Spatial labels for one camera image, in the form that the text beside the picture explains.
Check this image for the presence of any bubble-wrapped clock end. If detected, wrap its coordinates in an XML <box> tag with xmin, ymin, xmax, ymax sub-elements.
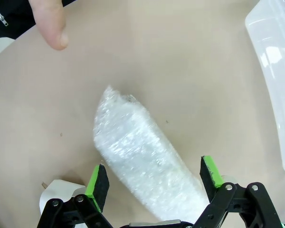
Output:
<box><xmin>93</xmin><ymin>85</ymin><xmax>212</xmax><ymax>224</ymax></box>

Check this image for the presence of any person left hand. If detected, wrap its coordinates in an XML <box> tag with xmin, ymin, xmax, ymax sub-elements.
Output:
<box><xmin>29</xmin><ymin>0</ymin><xmax>69</xmax><ymax>51</ymax></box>

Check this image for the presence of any unwrapped white clock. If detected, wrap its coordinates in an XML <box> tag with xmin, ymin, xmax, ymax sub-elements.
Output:
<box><xmin>38</xmin><ymin>179</ymin><xmax>86</xmax><ymax>214</ymax></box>

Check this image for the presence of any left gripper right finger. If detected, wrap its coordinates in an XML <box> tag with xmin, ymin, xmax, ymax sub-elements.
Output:
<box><xmin>192</xmin><ymin>155</ymin><xmax>282</xmax><ymax>228</ymax></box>

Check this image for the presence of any clear plastic bin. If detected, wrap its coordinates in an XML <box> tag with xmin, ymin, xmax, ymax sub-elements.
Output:
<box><xmin>244</xmin><ymin>0</ymin><xmax>285</xmax><ymax>176</ymax></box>

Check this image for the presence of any person torso black hoodie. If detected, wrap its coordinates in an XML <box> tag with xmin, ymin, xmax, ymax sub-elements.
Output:
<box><xmin>0</xmin><ymin>0</ymin><xmax>72</xmax><ymax>40</ymax></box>

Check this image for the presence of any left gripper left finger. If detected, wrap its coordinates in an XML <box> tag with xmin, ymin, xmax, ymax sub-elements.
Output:
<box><xmin>37</xmin><ymin>163</ymin><xmax>117</xmax><ymax>228</ymax></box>

